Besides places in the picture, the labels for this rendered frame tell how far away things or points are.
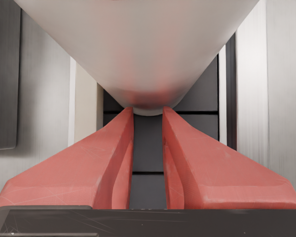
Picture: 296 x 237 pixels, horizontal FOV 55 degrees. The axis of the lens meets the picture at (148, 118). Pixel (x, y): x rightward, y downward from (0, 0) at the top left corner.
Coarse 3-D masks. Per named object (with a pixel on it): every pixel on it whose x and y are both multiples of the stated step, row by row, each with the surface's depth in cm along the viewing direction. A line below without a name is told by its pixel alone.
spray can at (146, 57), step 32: (32, 0) 3; (64, 0) 3; (96, 0) 3; (128, 0) 3; (160, 0) 3; (192, 0) 3; (224, 0) 3; (256, 0) 4; (64, 32) 4; (96, 32) 4; (128, 32) 3; (160, 32) 4; (192, 32) 4; (224, 32) 5; (96, 64) 6; (128, 64) 5; (160, 64) 5; (192, 64) 6; (128, 96) 10; (160, 96) 9
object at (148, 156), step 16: (208, 80) 18; (192, 96) 18; (208, 96) 18; (112, 112) 19; (176, 112) 19; (192, 112) 19; (144, 128) 18; (160, 128) 18; (208, 128) 18; (144, 144) 18; (160, 144) 18; (144, 160) 18; (160, 160) 18; (144, 176) 18; (160, 176) 18; (144, 192) 18; (160, 192) 18; (144, 208) 18; (160, 208) 18
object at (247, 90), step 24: (264, 0) 10; (264, 24) 10; (240, 48) 10; (264, 48) 10; (240, 72) 10; (264, 72) 10; (240, 96) 10; (264, 96) 10; (240, 120) 10; (264, 120) 10; (240, 144) 10; (264, 144) 10
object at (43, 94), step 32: (288, 0) 24; (32, 32) 24; (288, 32) 23; (32, 64) 24; (64, 64) 24; (288, 64) 23; (32, 96) 23; (64, 96) 23; (288, 96) 23; (32, 128) 23; (64, 128) 23; (288, 128) 23; (0, 160) 23; (32, 160) 23; (288, 160) 23
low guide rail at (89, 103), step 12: (84, 72) 15; (84, 84) 15; (96, 84) 15; (84, 96) 15; (96, 96) 15; (84, 108) 15; (96, 108) 15; (84, 120) 15; (96, 120) 15; (84, 132) 15
